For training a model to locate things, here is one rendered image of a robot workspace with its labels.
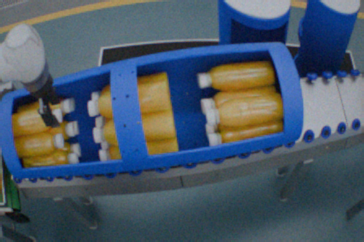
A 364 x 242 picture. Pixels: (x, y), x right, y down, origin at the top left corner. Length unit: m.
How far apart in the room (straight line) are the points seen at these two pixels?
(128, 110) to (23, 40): 0.43
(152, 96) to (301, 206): 1.35
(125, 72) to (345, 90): 0.79
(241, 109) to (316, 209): 1.27
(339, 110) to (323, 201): 0.95
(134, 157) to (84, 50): 1.62
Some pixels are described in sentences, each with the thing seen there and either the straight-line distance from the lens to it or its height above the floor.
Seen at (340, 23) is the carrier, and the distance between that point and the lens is 1.76.
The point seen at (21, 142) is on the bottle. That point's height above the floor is 1.15.
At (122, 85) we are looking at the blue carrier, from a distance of 1.20.
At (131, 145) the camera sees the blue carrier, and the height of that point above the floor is 1.17.
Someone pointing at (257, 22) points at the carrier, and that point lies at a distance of 1.58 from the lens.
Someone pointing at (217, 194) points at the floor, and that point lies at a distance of 2.36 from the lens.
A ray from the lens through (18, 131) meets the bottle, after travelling 1.32.
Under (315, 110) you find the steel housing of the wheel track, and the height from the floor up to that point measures 0.93.
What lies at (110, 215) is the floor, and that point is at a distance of 2.38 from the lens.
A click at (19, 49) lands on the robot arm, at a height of 1.60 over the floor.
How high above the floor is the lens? 2.29
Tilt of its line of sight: 67 degrees down
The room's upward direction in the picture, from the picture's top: 7 degrees counter-clockwise
